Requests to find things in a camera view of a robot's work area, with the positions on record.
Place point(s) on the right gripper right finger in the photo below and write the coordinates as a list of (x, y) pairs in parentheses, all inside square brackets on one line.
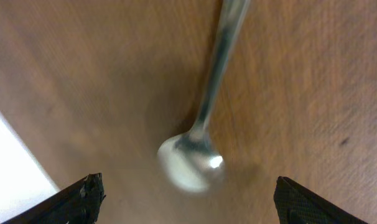
[(297, 204)]

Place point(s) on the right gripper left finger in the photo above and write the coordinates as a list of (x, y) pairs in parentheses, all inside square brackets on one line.
[(79, 203)]

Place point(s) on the large metal spoon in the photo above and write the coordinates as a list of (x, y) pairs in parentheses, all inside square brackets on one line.
[(190, 160)]

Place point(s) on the white plastic cutlery tray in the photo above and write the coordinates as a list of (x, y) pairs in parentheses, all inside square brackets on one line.
[(23, 181)]

